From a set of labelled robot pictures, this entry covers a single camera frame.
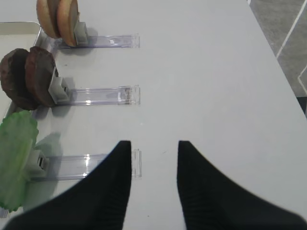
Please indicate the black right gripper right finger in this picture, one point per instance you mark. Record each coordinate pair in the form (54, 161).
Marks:
(212, 201)

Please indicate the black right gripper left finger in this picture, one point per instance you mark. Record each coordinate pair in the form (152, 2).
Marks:
(97, 202)

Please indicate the brown meat patty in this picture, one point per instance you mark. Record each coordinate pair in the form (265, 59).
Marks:
(39, 68)
(12, 77)

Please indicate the grey lettuce pusher block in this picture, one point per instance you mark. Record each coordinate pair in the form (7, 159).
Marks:
(36, 165)

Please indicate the standing green lettuce leaf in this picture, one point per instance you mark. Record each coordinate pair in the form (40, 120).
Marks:
(18, 133)

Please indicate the grey patty pusher block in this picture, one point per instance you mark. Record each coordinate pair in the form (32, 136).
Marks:
(58, 88)

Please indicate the grey bun pusher block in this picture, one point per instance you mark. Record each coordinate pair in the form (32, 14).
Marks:
(80, 32)

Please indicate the white metal tray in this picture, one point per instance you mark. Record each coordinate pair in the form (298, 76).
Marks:
(17, 35)

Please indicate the bun bottom half right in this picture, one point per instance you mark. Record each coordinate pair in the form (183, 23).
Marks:
(67, 17)

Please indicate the bun half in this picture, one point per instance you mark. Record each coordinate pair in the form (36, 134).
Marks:
(47, 16)
(67, 17)

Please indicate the bun top half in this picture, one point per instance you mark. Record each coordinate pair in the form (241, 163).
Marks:
(47, 16)

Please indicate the clear lettuce holder rail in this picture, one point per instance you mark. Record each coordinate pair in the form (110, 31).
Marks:
(62, 168)

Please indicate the clear patty holder rail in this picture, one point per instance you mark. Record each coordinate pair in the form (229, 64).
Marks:
(124, 95)

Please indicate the clear bun holder rail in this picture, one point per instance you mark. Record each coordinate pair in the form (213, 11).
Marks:
(111, 41)

